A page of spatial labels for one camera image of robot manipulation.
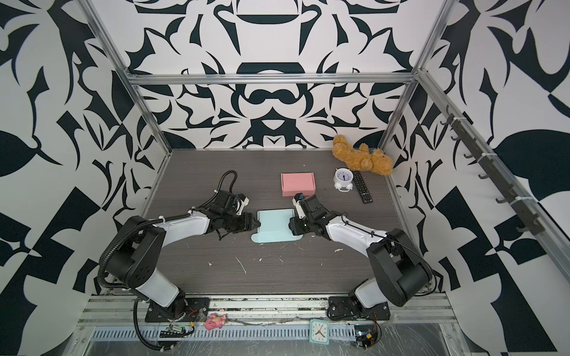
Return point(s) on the small circuit board right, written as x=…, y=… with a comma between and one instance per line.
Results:
x=368, y=336

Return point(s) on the white alarm clock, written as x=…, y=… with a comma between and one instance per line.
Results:
x=343, y=180

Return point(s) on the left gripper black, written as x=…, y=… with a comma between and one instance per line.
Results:
x=247, y=222

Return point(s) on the black wall hook rack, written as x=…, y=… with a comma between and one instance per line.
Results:
x=496, y=171

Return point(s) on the light blue paper box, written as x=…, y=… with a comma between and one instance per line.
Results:
x=274, y=227

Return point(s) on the teal square clock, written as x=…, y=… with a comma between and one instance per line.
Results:
x=319, y=332

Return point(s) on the brown teddy bear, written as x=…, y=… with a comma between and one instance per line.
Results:
x=362, y=159

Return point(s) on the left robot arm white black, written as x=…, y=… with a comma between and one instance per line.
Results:
x=130, y=260

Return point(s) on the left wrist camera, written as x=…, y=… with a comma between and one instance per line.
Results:
x=243, y=201

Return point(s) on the black remote control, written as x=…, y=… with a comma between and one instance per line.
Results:
x=361, y=187

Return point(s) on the pink paper box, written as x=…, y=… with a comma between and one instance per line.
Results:
x=296, y=183

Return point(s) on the pink small toy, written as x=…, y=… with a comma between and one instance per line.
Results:
x=215, y=321

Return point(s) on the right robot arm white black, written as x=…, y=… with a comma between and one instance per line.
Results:
x=400, y=272

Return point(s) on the small circuit board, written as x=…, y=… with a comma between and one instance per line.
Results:
x=175, y=331
x=368, y=336

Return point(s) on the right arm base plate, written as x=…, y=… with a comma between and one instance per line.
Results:
x=350, y=308

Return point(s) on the small circuit board left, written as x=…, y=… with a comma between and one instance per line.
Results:
x=175, y=331

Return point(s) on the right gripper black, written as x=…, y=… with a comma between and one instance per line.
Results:
x=294, y=226

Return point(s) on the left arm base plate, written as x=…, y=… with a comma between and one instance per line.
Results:
x=190, y=310

